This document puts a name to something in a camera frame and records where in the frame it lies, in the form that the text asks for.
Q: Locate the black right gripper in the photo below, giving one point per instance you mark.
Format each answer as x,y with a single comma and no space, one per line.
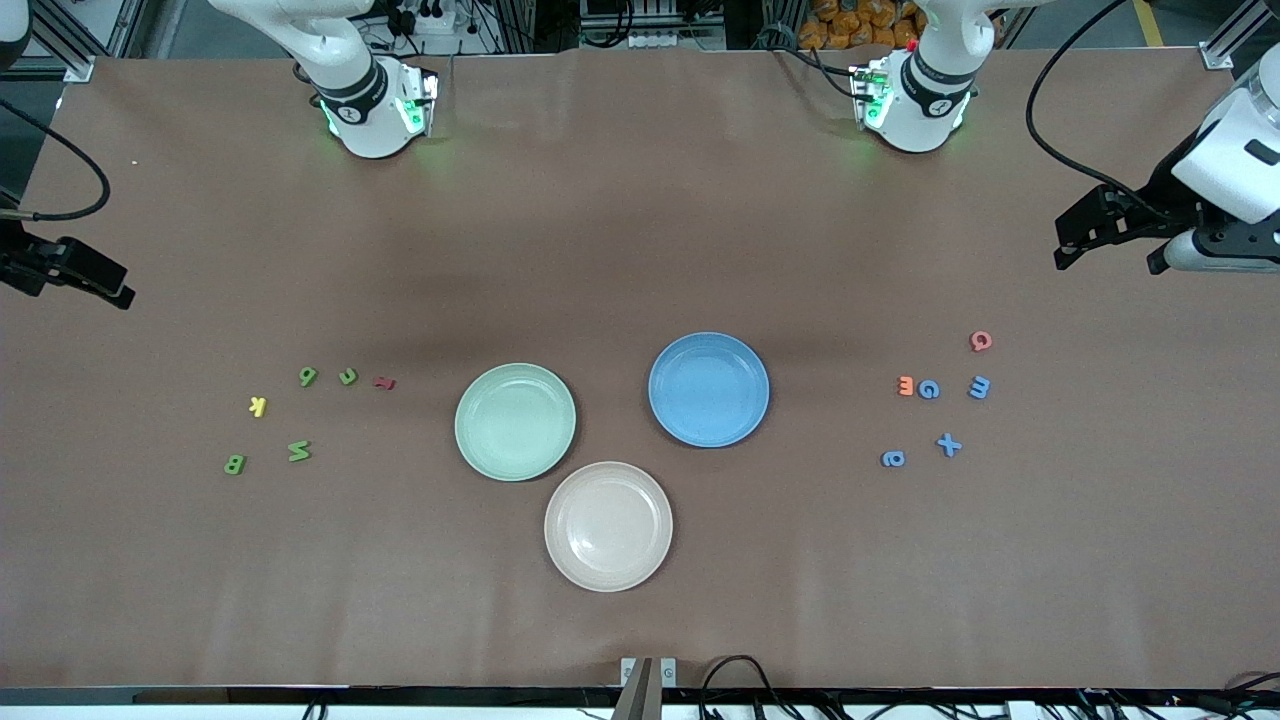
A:
22,264

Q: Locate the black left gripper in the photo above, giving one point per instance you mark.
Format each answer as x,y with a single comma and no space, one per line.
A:
1160,196

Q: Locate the blue letter G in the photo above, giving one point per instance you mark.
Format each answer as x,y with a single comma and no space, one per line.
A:
928,390

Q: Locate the green digit 6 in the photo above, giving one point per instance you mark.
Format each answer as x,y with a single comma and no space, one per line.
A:
308,377

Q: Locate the blue letter X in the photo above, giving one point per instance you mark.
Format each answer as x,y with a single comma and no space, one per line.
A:
948,445

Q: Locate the green letter N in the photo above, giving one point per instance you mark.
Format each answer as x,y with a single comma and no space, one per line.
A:
299,451

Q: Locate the blue lowercase letter A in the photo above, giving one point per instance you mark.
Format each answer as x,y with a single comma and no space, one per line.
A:
893,459

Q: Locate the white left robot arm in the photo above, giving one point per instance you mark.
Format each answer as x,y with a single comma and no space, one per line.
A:
920,120

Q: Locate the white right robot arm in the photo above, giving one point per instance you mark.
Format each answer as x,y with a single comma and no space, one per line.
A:
365,120

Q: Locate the red round letter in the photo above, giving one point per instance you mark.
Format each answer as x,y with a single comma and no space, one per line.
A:
981,341

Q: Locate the blue letter M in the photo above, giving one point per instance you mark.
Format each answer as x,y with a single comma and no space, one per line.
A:
979,387

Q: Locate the yellow letter K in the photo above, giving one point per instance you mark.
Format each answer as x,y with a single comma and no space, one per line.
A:
258,406

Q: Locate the green letter B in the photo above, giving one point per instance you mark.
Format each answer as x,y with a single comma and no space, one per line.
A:
235,464

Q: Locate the pile of orange objects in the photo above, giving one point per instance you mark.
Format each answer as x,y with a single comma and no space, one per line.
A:
850,25

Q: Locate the blue plate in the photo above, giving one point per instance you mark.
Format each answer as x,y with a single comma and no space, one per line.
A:
709,390

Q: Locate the white power strip with plugs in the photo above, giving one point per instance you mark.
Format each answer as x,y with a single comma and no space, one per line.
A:
430,22

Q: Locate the light green plate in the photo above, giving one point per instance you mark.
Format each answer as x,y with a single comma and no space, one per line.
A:
515,440

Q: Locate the flat white power strip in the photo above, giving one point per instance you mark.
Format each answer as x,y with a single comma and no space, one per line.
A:
660,40

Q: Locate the pale pink plate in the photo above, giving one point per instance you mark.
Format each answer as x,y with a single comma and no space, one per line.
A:
608,527

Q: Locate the aluminium frame profile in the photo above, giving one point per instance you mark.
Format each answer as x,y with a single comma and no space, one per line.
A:
70,62
1222,48

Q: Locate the black table edge rail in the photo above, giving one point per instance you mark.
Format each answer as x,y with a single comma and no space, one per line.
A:
300,695

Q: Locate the silver metal bracket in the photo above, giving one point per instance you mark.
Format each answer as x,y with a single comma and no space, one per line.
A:
668,673

